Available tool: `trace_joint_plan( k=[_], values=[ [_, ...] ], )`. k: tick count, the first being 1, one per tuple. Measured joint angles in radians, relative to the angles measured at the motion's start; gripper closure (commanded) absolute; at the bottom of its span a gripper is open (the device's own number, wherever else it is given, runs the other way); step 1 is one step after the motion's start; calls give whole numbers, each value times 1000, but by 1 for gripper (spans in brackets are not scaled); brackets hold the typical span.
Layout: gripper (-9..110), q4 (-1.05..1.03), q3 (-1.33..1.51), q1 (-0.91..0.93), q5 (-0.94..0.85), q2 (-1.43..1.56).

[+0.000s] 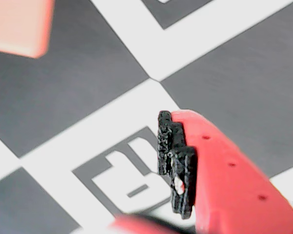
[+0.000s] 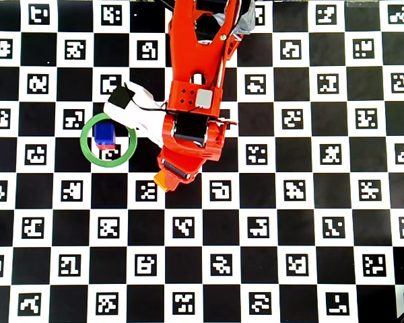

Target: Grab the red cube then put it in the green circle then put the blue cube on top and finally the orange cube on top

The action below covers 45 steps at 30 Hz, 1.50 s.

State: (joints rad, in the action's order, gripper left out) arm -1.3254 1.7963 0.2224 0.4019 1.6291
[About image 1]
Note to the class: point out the orange cube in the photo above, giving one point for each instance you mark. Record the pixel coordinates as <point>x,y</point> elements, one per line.
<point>17,24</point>

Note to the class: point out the black white marker checkerboard mat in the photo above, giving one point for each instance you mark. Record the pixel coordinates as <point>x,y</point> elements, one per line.
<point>88,85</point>

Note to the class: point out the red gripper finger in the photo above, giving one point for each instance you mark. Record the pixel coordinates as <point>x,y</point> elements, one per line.
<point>234,195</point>
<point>141,225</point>

